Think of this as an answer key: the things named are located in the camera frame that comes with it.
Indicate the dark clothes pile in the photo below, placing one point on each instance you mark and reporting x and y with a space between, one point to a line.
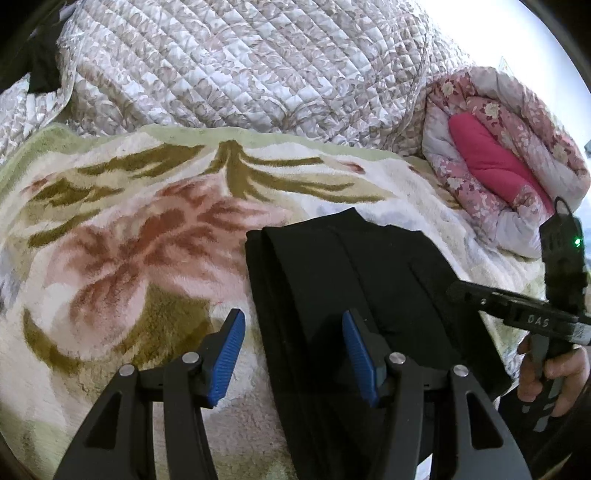
43 48

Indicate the pink floral rolled comforter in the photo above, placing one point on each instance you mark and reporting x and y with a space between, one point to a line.
495 146

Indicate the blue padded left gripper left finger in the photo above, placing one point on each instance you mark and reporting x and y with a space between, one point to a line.
203 374

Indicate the person's right hand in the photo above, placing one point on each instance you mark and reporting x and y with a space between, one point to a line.
573 367

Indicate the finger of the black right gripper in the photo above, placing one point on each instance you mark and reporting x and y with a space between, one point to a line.
501 304

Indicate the quilted beige bedspread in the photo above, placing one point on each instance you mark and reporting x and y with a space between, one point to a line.
352 73

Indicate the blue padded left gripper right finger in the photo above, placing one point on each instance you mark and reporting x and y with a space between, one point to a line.
386 379

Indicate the floral fleece blanket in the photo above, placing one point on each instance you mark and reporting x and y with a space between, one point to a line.
129 249

